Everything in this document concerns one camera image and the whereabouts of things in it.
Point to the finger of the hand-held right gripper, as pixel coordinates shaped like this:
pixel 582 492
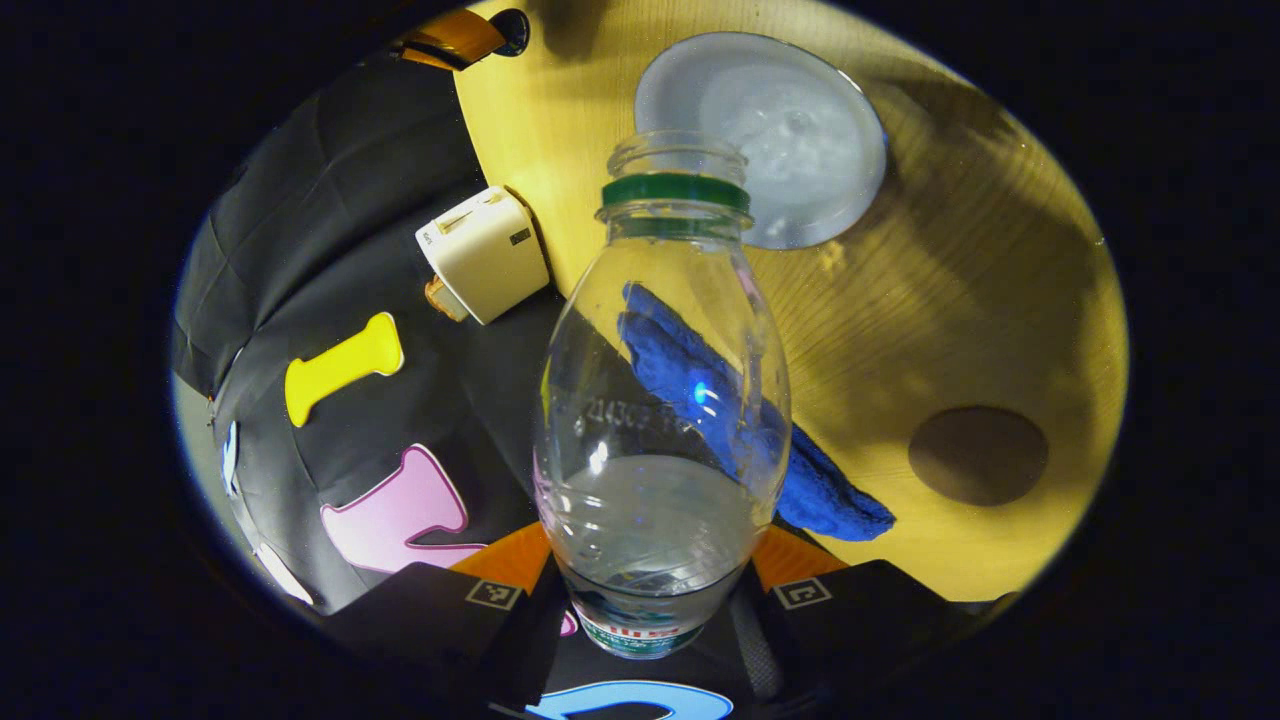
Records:
pixel 470 32
pixel 430 55

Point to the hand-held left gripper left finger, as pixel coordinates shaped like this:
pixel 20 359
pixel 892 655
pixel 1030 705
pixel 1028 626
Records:
pixel 420 620

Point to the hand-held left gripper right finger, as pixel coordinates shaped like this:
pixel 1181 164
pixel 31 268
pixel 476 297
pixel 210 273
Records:
pixel 870 625

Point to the round brown coaster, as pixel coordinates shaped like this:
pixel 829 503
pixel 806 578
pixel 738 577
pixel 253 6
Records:
pixel 978 455

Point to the clear plastic water bottle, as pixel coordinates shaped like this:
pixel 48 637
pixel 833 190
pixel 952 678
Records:
pixel 660 400

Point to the blue towel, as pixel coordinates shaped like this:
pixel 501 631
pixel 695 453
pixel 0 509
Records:
pixel 830 500

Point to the black backdrop cloth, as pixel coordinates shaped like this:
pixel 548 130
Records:
pixel 330 200

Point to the white toaster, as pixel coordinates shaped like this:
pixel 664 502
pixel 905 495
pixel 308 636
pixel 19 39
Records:
pixel 485 255

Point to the toast slice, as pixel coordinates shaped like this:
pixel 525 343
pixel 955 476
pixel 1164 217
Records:
pixel 445 300

